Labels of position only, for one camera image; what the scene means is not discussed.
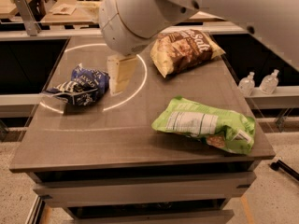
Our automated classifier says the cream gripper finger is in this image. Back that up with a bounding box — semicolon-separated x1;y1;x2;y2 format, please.
107;54;137;95

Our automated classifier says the blue chip bag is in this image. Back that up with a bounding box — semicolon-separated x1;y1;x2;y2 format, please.
43;63;110;106

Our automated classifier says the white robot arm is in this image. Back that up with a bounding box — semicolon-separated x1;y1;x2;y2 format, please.
99;0;299;69

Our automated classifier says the brown yellow salt chip bag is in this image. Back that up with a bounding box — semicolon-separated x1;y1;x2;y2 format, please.
150;29;225;77

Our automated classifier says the green rice chip bag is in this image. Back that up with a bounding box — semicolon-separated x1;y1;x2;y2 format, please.
151;96;255;155

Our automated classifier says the small paper card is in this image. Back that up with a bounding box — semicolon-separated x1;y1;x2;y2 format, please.
50;4;76;15

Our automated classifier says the clear sanitizer bottle left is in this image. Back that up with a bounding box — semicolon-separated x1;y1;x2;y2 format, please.
238;72;255;96

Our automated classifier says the clear sanitizer bottle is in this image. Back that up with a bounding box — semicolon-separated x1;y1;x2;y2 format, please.
238;72;255;96
259;69;279;94

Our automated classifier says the upper grey drawer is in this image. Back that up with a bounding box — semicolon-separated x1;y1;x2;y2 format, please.
34;172;256;207

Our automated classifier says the clear sanitizer bottle right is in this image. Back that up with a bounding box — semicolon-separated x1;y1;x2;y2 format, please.
259;69;279;94

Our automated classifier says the black floor stand leg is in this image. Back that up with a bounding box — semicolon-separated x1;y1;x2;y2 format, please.
270;160;299;181

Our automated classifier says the grey metal bracket left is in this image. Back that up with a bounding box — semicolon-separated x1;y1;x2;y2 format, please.
13;0;40;36

